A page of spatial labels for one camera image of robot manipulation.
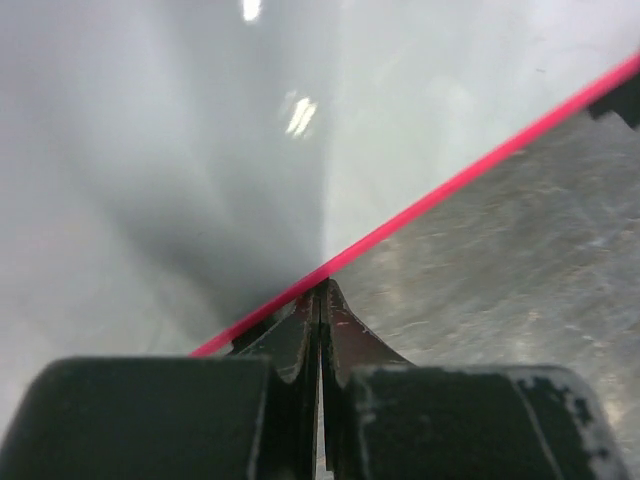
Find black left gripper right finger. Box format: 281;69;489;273
318;280;630;479

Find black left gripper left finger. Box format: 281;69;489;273
14;294;319;479

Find pink framed whiteboard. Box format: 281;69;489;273
1;1;639;410

